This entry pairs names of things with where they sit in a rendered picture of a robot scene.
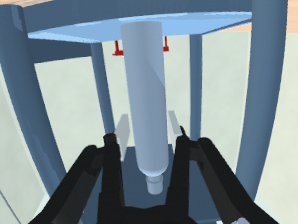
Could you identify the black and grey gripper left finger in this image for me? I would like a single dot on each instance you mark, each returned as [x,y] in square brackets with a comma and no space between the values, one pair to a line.
[68,201]

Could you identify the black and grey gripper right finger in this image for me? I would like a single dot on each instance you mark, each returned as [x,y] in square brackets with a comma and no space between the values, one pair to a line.
[232,202]

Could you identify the grey-blue bottle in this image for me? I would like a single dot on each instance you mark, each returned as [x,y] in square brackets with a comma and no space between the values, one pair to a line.
[142,43]

